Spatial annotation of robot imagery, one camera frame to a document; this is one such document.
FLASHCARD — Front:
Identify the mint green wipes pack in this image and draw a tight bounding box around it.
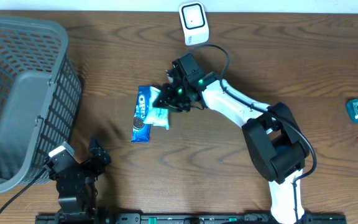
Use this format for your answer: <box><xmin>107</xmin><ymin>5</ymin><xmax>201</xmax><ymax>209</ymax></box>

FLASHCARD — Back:
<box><xmin>144</xmin><ymin>86</ymin><xmax>170</xmax><ymax>130</ymax></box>

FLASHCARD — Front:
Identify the blue Oreo cookie pack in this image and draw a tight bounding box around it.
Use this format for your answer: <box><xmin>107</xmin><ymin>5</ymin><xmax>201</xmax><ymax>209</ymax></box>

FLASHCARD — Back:
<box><xmin>131</xmin><ymin>86</ymin><xmax>150</xmax><ymax>143</ymax></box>

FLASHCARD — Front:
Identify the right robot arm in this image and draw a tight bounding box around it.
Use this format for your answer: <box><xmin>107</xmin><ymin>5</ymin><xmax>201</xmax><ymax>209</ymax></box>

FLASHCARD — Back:
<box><xmin>153</xmin><ymin>54</ymin><xmax>313</xmax><ymax>223</ymax></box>

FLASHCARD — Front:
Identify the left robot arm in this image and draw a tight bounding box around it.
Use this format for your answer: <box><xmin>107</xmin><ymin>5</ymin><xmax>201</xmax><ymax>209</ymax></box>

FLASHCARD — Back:
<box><xmin>35</xmin><ymin>137</ymin><xmax>115</xmax><ymax>223</ymax></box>

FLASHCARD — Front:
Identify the white barcode scanner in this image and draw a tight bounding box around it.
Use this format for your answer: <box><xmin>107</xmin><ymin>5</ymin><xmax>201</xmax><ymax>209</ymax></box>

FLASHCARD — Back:
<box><xmin>178</xmin><ymin>1</ymin><xmax>209</xmax><ymax>46</ymax></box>

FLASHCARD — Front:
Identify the grey plastic mesh basket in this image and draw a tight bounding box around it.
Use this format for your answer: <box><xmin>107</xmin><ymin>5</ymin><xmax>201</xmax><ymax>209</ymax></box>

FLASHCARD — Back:
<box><xmin>0</xmin><ymin>16</ymin><xmax>82</xmax><ymax>193</ymax></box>

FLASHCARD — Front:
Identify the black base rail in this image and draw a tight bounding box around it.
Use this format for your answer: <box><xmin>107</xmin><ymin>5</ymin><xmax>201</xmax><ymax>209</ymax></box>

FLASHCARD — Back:
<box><xmin>35</xmin><ymin>212</ymin><xmax>347</xmax><ymax>224</ymax></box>

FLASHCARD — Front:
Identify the left black cable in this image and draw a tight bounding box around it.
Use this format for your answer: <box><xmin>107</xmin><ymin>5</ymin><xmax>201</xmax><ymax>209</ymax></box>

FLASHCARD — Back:
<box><xmin>0</xmin><ymin>167</ymin><xmax>48</xmax><ymax>224</ymax></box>

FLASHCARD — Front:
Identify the black cable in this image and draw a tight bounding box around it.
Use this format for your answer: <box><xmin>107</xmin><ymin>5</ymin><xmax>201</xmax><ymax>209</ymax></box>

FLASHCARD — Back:
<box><xmin>188</xmin><ymin>44</ymin><xmax>318</xmax><ymax>222</ymax></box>
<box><xmin>0</xmin><ymin>167</ymin><xmax>48</xmax><ymax>224</ymax></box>

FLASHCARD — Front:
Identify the right black cable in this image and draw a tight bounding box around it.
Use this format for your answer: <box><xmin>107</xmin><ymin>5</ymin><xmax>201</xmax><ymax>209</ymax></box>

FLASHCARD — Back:
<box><xmin>188</xmin><ymin>44</ymin><xmax>318</xmax><ymax>222</ymax></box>

